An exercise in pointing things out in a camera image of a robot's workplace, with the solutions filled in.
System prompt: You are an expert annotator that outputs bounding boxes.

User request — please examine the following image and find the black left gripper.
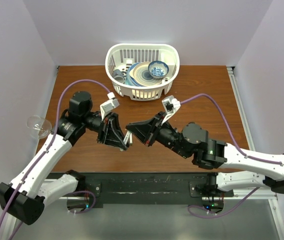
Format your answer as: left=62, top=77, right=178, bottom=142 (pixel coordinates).
left=82, top=109, right=130, bottom=147

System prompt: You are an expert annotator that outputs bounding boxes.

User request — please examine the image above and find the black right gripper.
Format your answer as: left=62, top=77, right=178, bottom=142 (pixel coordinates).
left=122, top=116, right=186, bottom=161

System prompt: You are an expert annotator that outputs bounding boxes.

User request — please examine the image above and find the white pen green tip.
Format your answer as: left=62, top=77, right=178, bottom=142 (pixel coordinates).
left=128, top=133, right=133, bottom=146

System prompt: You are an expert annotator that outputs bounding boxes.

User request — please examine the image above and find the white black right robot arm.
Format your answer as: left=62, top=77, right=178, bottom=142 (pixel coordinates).
left=125, top=111, right=284, bottom=197

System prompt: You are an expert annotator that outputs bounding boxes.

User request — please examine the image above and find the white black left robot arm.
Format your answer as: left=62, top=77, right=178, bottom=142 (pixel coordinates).
left=0, top=91, right=129, bottom=225

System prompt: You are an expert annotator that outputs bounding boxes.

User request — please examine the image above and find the grey blue mug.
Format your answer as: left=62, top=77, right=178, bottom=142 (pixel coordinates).
left=112, top=69, right=125, bottom=84

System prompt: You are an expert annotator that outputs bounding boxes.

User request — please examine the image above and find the beige blue plate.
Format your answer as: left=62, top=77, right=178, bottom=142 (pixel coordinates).
left=125, top=61, right=162, bottom=87

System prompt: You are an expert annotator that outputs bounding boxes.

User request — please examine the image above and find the white plastic dish basket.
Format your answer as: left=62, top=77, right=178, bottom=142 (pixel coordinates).
left=105, top=43, right=180, bottom=101

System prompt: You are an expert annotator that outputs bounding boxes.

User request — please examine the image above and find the blue patterned bowl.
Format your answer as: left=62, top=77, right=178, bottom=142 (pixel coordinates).
left=147, top=60, right=170, bottom=79

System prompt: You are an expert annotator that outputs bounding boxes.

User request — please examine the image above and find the clear wine glass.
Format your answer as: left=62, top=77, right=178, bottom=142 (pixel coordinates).
left=26, top=115, right=52, bottom=139

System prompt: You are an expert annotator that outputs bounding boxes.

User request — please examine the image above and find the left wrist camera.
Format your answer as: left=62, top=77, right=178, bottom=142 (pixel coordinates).
left=100, top=92, right=120, bottom=121

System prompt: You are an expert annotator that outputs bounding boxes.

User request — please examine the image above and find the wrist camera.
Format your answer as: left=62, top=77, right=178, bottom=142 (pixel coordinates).
left=100, top=92, right=120, bottom=121
left=161, top=95, right=181, bottom=124

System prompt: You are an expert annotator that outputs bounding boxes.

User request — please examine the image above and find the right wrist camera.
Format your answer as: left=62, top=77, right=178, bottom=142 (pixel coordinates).
left=161, top=95, right=181, bottom=124

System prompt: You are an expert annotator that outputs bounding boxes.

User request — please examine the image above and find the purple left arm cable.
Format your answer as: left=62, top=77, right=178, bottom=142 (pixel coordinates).
left=0, top=79, right=113, bottom=240

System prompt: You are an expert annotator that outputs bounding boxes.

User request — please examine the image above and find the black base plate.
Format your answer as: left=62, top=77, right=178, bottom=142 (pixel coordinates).
left=56, top=171, right=235, bottom=210

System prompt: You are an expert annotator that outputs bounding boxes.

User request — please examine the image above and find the aluminium frame rail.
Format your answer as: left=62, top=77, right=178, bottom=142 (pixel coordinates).
left=226, top=66, right=284, bottom=240

